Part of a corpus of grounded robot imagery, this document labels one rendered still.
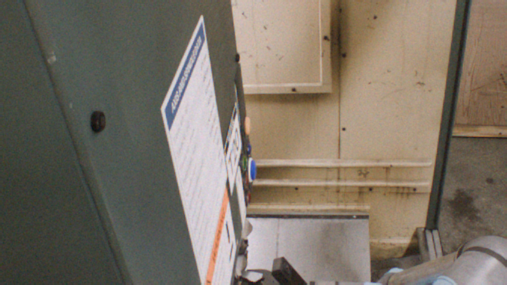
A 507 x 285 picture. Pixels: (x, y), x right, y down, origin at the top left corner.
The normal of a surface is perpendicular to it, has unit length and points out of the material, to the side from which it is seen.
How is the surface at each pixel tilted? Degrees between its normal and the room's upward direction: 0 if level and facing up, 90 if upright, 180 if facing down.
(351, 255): 24
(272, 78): 90
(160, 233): 90
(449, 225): 0
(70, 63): 90
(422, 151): 90
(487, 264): 1
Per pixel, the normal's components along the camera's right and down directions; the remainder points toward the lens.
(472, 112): -0.17, 0.60
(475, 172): -0.09, -0.80
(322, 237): -0.12, -0.48
